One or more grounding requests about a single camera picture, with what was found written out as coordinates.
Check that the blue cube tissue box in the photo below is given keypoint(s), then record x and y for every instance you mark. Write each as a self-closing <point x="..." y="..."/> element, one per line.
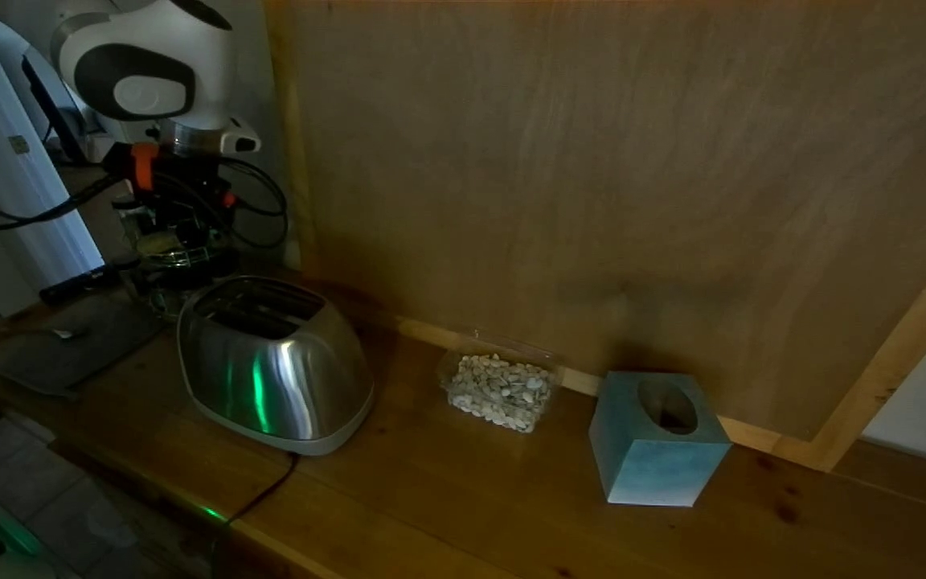
<point x="655" y="439"/>

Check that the black remote control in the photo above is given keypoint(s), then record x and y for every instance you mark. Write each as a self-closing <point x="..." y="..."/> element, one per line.
<point x="81" y="283"/>

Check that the round chrome spice rack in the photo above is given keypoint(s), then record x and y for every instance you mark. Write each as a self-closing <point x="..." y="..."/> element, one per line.
<point x="168" y="273"/>

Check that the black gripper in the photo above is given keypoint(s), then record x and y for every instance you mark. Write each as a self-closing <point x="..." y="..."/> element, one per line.
<point x="184" y="193"/>

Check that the clear bag of pebbles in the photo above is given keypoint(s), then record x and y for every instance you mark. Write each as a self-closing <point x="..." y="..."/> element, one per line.
<point x="500" y="392"/>

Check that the grey quilted pot holder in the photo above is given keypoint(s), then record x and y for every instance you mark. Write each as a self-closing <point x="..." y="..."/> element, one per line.
<point x="57" y="368"/>

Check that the wooden back panel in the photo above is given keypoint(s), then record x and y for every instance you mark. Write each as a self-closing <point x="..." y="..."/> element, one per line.
<point x="729" y="188"/>

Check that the silver two-slot toaster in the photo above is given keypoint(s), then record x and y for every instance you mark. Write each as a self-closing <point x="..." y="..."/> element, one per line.
<point x="277" y="364"/>

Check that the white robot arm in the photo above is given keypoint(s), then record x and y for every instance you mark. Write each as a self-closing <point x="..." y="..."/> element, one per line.
<point x="166" y="76"/>

